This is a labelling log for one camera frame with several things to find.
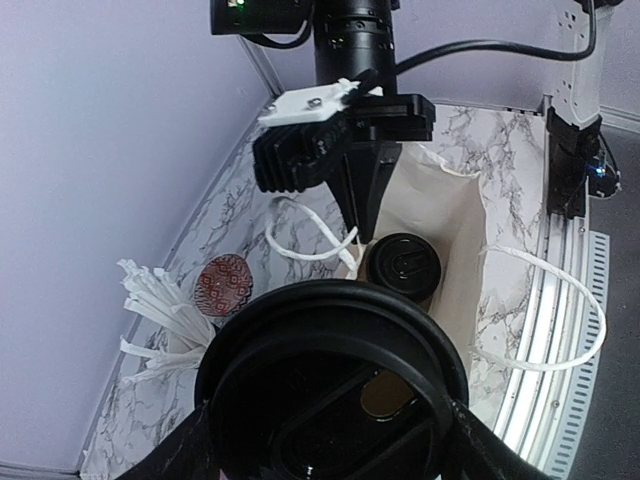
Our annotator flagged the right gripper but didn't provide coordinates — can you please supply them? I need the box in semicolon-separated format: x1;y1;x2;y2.
328;94;436;243

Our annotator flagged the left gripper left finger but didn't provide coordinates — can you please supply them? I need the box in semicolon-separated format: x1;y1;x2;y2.
117;401;220;480

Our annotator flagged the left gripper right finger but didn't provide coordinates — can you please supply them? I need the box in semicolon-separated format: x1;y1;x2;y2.
441;399;550;480

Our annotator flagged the brown paper bag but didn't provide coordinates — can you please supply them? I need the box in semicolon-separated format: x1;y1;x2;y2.
264;142;607;426

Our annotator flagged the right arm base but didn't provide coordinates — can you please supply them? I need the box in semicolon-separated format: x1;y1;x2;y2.
546;107;621;220

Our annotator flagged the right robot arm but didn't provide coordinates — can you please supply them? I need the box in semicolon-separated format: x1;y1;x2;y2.
210;1;620;244

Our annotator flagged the red patterned bowl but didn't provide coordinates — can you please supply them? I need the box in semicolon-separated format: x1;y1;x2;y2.
194;254;253;317

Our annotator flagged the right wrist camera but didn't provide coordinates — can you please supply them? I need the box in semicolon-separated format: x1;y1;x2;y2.
253;78;383;192

